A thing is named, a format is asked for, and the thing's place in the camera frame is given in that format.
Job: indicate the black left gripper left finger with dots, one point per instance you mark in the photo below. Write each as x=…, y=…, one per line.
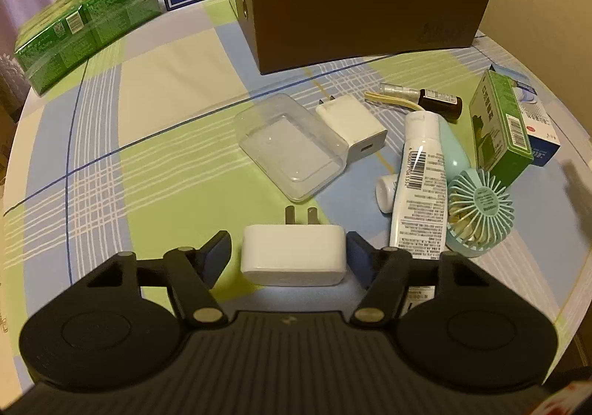
x=188, y=274

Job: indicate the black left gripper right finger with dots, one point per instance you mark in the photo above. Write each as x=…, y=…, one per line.
x=387, y=275

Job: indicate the white lotion tube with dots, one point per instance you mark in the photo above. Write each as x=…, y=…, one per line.
x=420, y=207

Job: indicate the white power adapter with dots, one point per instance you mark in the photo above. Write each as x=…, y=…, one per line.
x=294, y=255

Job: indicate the small white bottle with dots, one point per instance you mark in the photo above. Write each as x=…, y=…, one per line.
x=385, y=189

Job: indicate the mint green handheld fan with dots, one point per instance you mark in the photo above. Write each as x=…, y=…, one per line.
x=480, y=211

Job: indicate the white cube USB charger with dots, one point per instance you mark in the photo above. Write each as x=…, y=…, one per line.
x=354, y=123

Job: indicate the clear plastic container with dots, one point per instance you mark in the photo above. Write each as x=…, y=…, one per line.
x=291, y=145

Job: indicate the green medicine box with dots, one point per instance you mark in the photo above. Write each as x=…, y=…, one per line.
x=502, y=145

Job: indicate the dark brown spray bottle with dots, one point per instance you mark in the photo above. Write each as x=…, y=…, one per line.
x=448, y=106

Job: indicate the blue white medicine box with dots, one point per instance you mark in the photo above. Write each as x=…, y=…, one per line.
x=542, y=134

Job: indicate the plaid tablecloth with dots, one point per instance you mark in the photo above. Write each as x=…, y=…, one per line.
x=135, y=151

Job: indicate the green shrink-wrapped box pack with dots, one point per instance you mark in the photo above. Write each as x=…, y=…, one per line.
x=65, y=33

